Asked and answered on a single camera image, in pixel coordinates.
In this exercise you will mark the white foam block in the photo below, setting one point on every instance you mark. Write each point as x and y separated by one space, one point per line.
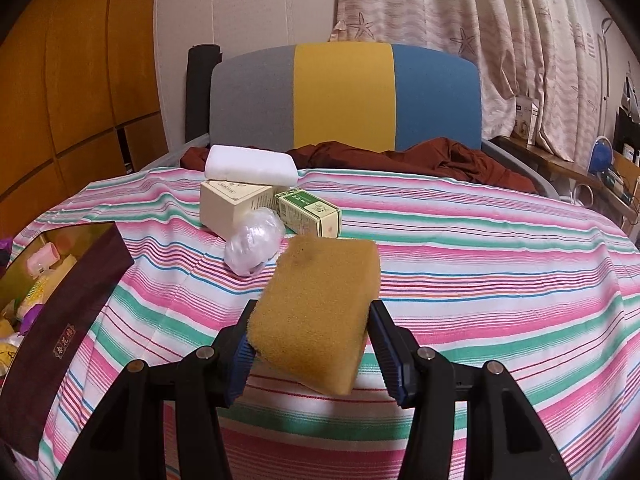
250 165

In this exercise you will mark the blue item on shelf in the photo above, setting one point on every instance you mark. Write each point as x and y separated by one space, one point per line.
601 157

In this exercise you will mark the grey yellow blue chair back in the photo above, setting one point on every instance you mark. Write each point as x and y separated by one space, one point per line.
368 95

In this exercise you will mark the striped pink green tablecloth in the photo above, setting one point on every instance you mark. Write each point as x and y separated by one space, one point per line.
548 288

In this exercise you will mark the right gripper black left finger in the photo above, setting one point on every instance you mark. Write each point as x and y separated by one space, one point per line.
234 358

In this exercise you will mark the Weidan cracker packet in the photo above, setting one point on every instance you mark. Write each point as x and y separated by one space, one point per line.
44 286

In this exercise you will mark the purple snack packet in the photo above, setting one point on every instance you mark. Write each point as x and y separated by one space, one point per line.
29 318

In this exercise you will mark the dark red cloth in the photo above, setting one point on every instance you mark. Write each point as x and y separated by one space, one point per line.
440 158

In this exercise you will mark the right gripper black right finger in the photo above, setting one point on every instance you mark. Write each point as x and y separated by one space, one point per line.
395 350

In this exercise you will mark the wooden side shelf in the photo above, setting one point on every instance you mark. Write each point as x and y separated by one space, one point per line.
571 179

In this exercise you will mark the black rolled mat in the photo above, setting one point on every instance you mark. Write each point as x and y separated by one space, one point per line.
202 60

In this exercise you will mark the green-white small medicine box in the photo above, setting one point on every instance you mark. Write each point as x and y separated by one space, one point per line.
307 214

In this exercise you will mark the beige cardboard ointment box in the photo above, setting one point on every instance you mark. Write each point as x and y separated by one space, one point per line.
223 204

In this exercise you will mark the wooden wardrobe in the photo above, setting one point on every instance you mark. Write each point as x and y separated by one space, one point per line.
79 101

